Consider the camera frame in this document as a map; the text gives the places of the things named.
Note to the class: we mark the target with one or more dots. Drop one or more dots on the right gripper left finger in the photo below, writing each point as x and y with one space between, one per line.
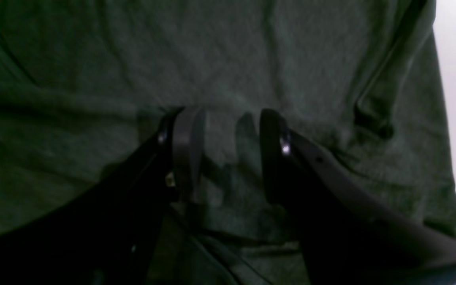
107 235

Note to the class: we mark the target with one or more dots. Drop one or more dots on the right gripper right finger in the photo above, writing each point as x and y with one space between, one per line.
346 236

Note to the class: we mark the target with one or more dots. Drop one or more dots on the dark green t-shirt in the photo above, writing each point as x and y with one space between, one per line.
83 83

